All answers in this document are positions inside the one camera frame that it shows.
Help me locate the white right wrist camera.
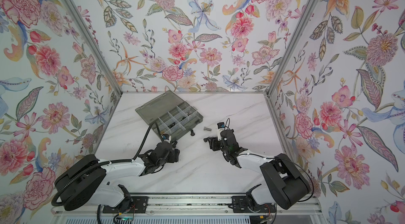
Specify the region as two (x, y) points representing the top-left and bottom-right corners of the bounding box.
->
(217, 122), (226, 141)

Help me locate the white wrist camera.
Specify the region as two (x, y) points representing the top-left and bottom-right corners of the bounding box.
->
(161, 133), (171, 142)
(217, 122), (226, 141)

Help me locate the black corrugated cable conduit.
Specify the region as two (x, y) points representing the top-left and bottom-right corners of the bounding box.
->
(50, 121), (163, 207)

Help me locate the grey plastic organizer box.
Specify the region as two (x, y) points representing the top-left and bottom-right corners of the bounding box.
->
(136, 91), (204, 141)

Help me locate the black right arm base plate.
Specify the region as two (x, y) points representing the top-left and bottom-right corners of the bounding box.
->
(231, 196), (276, 214)

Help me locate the aluminium corner frame post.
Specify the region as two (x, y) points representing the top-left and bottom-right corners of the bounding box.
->
(266, 0), (319, 98)
(61, 0), (123, 99)

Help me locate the aluminium corner frame post left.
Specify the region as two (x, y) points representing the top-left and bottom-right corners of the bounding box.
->
(61, 0), (123, 99)

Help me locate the aluminium corner frame post right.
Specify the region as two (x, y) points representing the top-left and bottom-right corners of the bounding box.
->
(266, 0), (319, 98)

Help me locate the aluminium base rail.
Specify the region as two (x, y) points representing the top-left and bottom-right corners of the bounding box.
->
(53, 192), (322, 217)

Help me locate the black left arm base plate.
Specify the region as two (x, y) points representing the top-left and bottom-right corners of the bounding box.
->
(102, 196), (149, 214)

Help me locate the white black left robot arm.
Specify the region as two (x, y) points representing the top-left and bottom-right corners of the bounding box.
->
(51, 141), (180, 212)

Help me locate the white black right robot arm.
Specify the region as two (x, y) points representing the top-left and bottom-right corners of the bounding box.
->
(204, 128), (313, 211)

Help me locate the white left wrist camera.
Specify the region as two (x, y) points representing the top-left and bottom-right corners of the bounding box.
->
(161, 133), (171, 142)

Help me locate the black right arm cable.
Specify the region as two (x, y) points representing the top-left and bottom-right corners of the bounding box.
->
(297, 166), (315, 203)

